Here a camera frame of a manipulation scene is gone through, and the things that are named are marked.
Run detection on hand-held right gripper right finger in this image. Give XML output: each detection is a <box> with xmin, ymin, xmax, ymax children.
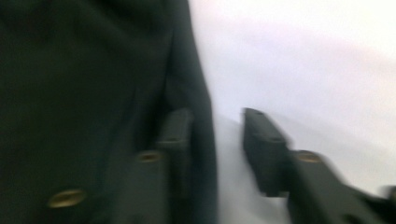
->
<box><xmin>242</xmin><ymin>106</ymin><xmax>292</xmax><ymax>199</ymax></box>

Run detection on black shorts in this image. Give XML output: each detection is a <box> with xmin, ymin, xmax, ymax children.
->
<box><xmin>0</xmin><ymin>0</ymin><xmax>219</xmax><ymax>224</ymax></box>

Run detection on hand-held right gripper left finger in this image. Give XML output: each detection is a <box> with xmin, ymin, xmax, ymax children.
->
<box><xmin>157</xmin><ymin>107</ymin><xmax>194</xmax><ymax>200</ymax></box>

